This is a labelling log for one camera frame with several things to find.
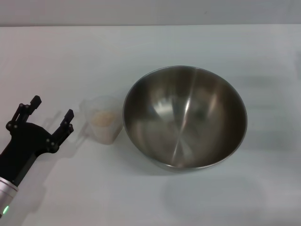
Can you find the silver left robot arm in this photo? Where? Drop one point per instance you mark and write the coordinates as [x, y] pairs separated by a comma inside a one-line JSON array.
[[5, 197]]

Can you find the stainless steel mixing bowl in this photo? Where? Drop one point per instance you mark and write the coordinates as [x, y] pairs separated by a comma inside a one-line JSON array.
[[185, 117]]

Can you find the clear plastic measuring cup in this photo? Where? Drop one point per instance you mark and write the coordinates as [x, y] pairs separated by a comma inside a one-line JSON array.
[[103, 135]]

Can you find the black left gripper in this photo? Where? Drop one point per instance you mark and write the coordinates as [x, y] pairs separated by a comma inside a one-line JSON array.
[[26, 141]]

